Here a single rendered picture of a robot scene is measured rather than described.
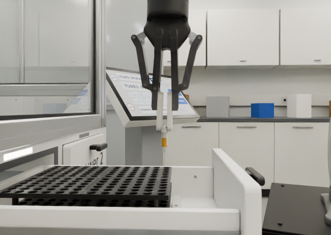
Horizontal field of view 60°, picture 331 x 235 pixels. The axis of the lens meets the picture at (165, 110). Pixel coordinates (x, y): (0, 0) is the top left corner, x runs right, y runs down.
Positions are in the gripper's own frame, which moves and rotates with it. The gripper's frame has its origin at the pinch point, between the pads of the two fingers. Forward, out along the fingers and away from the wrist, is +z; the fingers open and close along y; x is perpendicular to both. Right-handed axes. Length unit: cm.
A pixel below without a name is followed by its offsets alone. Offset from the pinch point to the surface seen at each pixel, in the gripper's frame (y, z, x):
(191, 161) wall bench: -3, 60, -276
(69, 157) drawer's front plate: 21.4, 10.7, -8.2
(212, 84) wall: -27, -34, -348
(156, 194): -0.9, 10.3, 16.2
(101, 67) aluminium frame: 25.7, -13.3, -40.4
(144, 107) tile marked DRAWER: 17, 0, -73
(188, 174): -4.6, 12.1, -4.1
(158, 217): -1.8, 11.6, 20.1
